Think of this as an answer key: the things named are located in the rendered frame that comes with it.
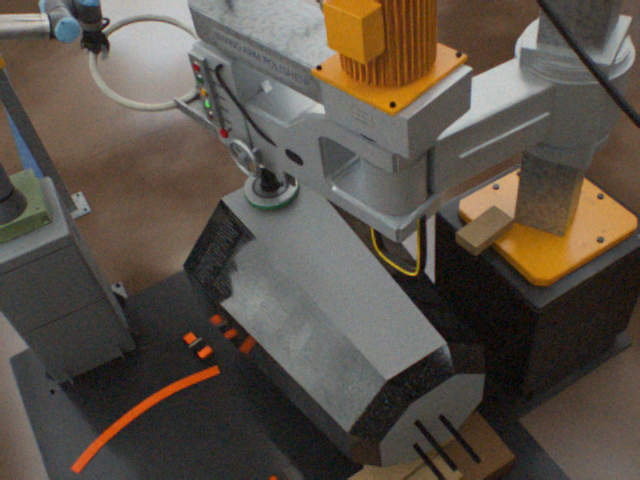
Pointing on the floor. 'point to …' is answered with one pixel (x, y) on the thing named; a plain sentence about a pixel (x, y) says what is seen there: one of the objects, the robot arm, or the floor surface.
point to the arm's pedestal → (62, 296)
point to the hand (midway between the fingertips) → (99, 53)
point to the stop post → (76, 204)
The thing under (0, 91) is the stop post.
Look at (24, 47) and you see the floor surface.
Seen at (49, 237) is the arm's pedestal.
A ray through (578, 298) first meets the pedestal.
